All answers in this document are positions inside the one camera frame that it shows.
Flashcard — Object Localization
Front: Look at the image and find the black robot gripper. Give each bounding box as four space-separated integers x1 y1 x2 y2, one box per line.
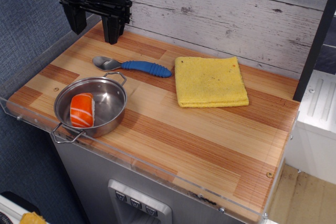
59 0 132 45

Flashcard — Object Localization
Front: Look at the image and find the yellow towel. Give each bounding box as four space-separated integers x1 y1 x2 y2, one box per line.
175 57 249 108

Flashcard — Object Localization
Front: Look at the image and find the small steel pan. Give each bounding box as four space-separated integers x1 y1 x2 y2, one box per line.
51 72 127 143

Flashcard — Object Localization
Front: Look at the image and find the orange salmon sushi toy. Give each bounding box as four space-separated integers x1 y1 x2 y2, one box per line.
70 93 95 128

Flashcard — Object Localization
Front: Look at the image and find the clear acrylic table guard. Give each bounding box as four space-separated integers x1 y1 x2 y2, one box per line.
1 16 299 223

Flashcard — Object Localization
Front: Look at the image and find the grey toy fridge cabinet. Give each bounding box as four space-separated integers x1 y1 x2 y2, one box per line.
49 129 253 224

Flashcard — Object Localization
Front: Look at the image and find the silver dispenser button panel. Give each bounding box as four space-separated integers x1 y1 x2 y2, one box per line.
108 179 173 223

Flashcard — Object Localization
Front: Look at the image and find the yellow object bottom left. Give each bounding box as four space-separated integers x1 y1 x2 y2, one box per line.
19 212 47 224

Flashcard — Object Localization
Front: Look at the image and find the blue handled metal spoon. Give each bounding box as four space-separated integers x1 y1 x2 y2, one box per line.
92 56 172 78

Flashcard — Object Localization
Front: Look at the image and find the white aluminium rail base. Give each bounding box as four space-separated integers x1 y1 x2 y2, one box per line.
298 70 335 133

